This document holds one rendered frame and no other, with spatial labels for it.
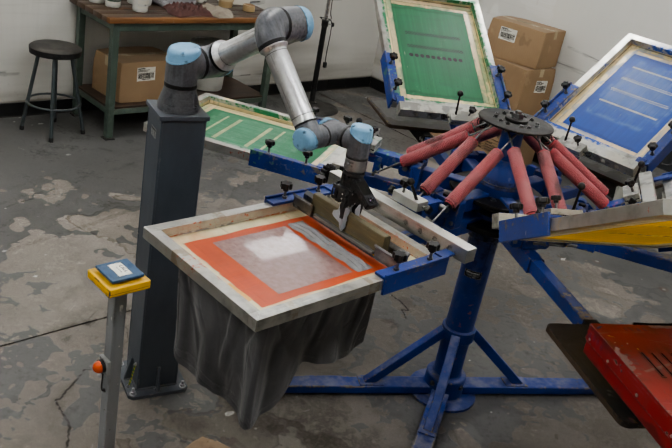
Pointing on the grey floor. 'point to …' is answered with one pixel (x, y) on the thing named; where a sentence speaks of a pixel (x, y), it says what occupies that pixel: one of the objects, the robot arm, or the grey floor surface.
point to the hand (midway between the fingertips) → (348, 227)
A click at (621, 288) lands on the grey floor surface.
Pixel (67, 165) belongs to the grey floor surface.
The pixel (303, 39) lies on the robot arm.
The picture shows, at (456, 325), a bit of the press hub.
